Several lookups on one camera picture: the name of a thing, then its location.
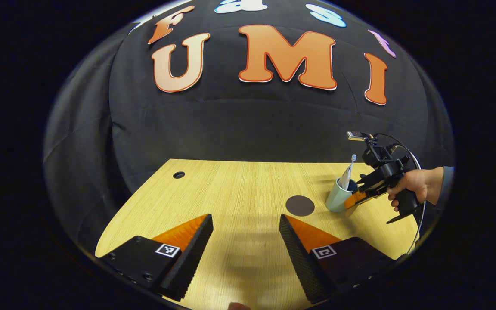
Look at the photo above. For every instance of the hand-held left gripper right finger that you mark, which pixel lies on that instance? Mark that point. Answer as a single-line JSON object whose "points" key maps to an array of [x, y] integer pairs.
{"points": [[302, 258]]}

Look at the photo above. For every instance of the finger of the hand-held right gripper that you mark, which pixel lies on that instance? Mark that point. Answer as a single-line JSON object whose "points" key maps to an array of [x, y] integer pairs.
{"points": [[355, 200]]}

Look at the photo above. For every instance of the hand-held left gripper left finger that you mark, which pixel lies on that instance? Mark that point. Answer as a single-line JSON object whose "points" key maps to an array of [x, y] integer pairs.
{"points": [[192, 258]]}

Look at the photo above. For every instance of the white toothpaste tube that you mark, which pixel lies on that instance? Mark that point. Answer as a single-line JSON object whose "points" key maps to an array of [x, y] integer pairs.
{"points": [[345, 178]]}

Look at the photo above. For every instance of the white toothbrush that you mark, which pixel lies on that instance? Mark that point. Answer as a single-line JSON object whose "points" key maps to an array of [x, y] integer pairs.
{"points": [[353, 158]]}

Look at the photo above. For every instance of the dark brown round coaster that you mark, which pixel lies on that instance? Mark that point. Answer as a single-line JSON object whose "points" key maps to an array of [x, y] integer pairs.
{"points": [[299, 206]]}

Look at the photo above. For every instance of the wooden desktop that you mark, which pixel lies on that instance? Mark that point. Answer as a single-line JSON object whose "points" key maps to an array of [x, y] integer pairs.
{"points": [[239, 193]]}

